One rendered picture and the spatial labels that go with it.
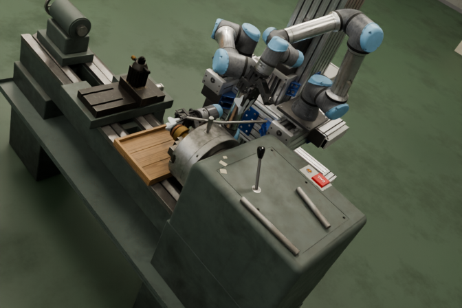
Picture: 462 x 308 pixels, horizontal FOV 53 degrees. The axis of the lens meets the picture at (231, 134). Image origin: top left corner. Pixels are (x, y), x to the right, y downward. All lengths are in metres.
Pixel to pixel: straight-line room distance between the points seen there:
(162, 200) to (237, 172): 0.47
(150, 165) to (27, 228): 1.06
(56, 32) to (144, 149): 0.90
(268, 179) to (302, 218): 0.21
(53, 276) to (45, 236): 0.28
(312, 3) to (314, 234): 1.31
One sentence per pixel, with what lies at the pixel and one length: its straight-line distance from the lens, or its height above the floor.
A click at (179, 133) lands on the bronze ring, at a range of 2.12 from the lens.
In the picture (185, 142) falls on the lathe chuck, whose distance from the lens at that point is 1.97.
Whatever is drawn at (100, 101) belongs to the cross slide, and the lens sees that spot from 2.40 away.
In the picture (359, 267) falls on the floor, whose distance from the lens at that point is 3.67.
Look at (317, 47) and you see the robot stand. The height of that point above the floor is 1.46.
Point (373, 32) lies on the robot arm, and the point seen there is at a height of 1.78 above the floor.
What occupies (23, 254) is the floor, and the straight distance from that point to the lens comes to 2.94.
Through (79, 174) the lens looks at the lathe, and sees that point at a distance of 2.61.
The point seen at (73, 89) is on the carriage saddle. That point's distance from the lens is 2.53.
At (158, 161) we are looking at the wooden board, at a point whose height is 0.88.
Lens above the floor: 2.43
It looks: 36 degrees down
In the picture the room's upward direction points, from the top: 24 degrees clockwise
